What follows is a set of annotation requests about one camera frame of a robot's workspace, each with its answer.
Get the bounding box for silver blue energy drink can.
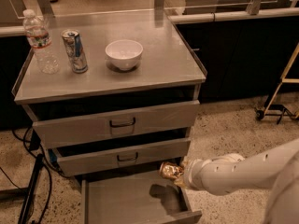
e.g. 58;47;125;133
62;29;88;74

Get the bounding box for orange soda can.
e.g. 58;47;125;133
159;161;184;180

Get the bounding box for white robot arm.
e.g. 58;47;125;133
175;139;299;224

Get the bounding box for top steel drawer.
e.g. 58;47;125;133
26;85;200;148

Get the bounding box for middle steel drawer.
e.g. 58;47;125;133
57;129;191;175

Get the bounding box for steel drawer cabinet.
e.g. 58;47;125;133
11;8;207;224

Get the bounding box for bottom steel drawer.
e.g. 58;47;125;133
81;161;202;224

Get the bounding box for steel drawer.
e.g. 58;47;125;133
26;85;200;148
57;129;191;175
81;161;202;224

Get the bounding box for black floor cable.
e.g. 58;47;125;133
0;126;68;224

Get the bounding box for yellow wheeled cart frame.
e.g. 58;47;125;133
255;42;299;124

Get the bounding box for white ceramic bowl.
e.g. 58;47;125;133
106;39;143;71

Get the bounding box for clear plastic water bottle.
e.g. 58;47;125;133
22;9;59;74

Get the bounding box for black metal floor bar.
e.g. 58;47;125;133
18;154;43;224

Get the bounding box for white horizontal rail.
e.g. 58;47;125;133
168;7;299;24

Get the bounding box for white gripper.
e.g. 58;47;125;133
174;159;204;190

